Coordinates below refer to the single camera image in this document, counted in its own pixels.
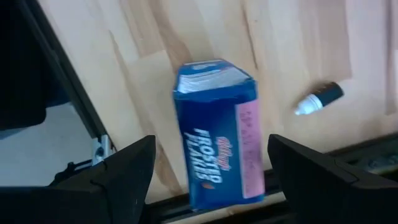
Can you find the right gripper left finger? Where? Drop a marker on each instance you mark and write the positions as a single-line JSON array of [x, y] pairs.
[[124, 186]]

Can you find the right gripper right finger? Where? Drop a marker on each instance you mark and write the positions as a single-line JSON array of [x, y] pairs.
[[317, 193]]

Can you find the blue cereal box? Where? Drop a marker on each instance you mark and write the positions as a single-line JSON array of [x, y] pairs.
[[217, 140]]

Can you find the small dark cap bottle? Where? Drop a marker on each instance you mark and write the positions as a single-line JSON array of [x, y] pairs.
[[320, 98]]

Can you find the black blurry object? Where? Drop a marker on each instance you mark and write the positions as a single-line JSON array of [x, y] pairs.
[[18, 62]]

